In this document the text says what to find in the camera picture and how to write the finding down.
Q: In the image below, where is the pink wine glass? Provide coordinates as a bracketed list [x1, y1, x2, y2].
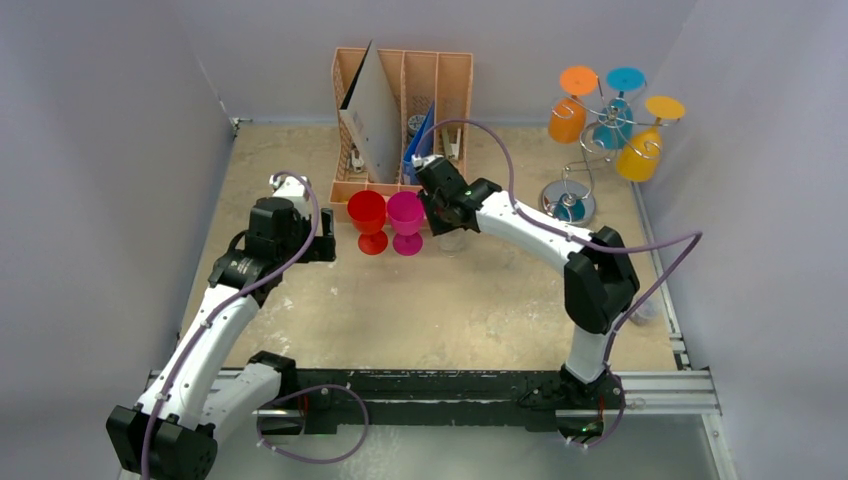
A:
[386, 191, 425, 256]

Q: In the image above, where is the clear glass wine glass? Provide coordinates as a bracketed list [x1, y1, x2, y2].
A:
[436, 228, 466, 258]

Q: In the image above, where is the red wine glass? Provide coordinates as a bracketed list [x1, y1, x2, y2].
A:
[346, 190, 388, 255]

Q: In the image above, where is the yellow wine glass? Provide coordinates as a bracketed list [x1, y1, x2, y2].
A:
[616, 95, 686, 183]

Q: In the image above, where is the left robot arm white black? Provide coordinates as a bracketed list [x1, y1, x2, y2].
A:
[106, 196, 336, 479]

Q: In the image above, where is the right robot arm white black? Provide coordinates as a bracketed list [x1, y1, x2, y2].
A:
[413, 155, 640, 407]

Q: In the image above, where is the chrome wine glass rack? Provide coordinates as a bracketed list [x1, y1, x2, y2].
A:
[539, 82, 684, 226]

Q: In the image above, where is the orange wine glass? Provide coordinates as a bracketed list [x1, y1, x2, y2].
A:
[548, 65, 598, 144]

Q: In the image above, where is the blue wine glass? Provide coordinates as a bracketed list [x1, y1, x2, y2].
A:
[592, 66, 646, 150]

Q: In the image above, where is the grey stapler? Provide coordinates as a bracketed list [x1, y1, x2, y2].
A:
[440, 128, 463, 161]

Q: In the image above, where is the blue folder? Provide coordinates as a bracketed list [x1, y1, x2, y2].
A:
[401, 103, 435, 185]

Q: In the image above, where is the tape roll in organizer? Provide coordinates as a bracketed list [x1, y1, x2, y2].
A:
[407, 114, 427, 136]

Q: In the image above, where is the grey white folder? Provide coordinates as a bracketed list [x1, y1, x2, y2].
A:
[338, 40, 402, 184]

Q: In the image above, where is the peach plastic desk organizer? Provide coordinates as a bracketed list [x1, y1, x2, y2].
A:
[329, 44, 473, 223]

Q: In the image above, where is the small clear jar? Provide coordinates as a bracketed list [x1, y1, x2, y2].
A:
[629, 299, 662, 326]

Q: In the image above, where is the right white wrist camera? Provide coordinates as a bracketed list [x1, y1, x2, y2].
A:
[411, 154, 443, 171]

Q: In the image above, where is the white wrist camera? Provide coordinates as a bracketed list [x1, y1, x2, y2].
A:
[269, 175, 313, 218]
[411, 154, 443, 171]

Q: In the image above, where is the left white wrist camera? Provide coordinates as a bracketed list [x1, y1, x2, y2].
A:
[269, 175, 313, 218]

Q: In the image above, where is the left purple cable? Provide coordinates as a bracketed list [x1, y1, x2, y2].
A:
[140, 170, 371, 480]

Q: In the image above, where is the purple cable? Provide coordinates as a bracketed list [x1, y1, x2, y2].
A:
[140, 170, 371, 480]
[410, 119, 704, 452]

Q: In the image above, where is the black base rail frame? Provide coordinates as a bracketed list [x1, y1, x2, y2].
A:
[142, 352, 720, 439]

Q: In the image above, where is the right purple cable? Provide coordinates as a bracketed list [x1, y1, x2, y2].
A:
[410, 119, 704, 452]

